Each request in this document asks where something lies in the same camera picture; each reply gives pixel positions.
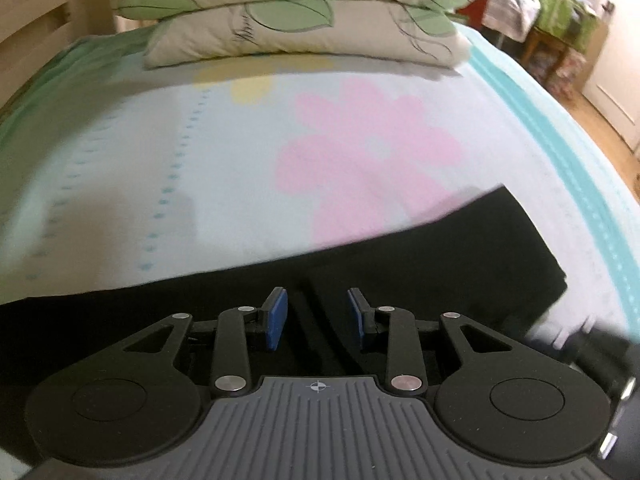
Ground grey checked cloth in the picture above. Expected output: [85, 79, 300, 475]
[482, 0, 543, 43]

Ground white door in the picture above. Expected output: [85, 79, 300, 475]
[582, 0, 640, 156]

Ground pale wooden bed headboard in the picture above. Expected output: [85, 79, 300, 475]
[0, 0, 118, 111]

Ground black pants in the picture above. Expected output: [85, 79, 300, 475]
[0, 185, 568, 461]

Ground wooden stool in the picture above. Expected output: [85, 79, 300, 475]
[522, 25, 586, 81]

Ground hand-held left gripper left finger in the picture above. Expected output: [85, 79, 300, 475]
[122, 286, 290, 396]

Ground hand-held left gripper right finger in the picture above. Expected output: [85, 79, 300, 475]
[346, 287, 516, 396]

